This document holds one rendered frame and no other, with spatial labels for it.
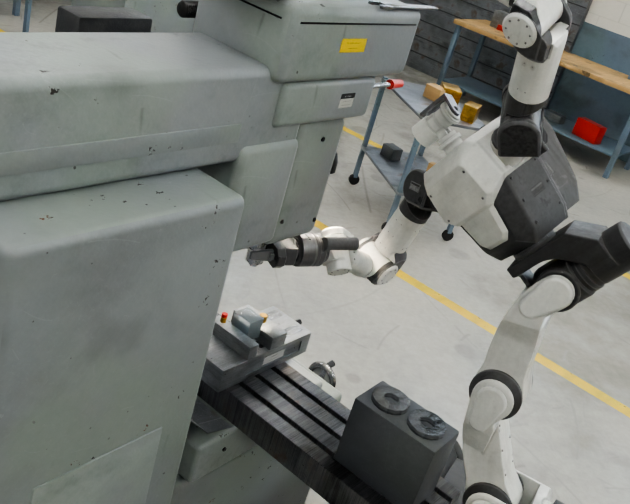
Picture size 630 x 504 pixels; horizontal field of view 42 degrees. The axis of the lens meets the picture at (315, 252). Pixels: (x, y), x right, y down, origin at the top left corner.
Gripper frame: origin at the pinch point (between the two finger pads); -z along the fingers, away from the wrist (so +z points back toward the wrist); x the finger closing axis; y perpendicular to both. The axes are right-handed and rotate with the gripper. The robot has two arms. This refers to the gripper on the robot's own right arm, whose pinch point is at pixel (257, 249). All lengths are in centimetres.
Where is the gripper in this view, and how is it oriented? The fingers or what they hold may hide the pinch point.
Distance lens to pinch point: 204.8
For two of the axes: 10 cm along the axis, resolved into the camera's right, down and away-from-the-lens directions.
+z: 8.8, 0.0, 4.8
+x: 4.1, 5.1, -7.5
